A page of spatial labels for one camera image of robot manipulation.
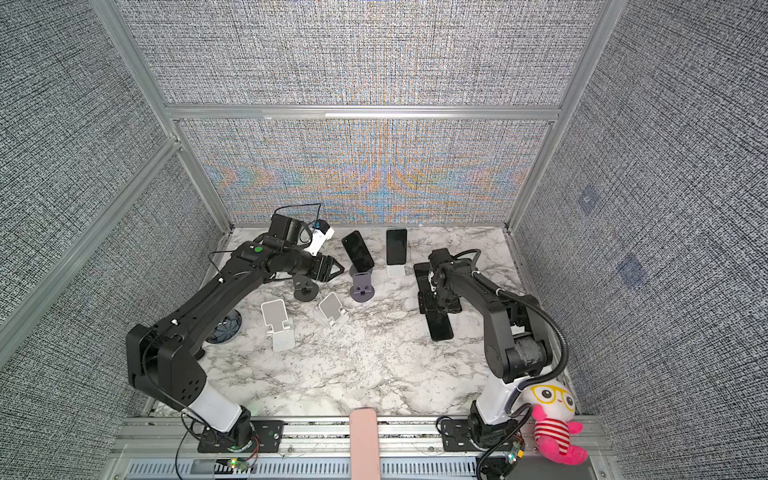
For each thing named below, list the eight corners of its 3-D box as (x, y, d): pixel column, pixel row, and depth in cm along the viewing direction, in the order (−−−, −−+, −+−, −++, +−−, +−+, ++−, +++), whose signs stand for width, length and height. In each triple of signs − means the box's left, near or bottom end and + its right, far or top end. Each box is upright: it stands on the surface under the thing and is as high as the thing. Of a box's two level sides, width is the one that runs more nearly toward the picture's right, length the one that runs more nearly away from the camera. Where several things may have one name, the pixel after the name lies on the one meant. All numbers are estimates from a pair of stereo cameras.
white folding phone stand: (276, 355, 89) (265, 340, 80) (272, 320, 96) (261, 302, 87) (298, 348, 90) (289, 332, 81) (291, 314, 97) (283, 296, 89)
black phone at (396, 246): (386, 269, 108) (387, 242, 96) (386, 256, 112) (386, 228, 100) (404, 269, 108) (407, 242, 96) (404, 256, 112) (406, 228, 100)
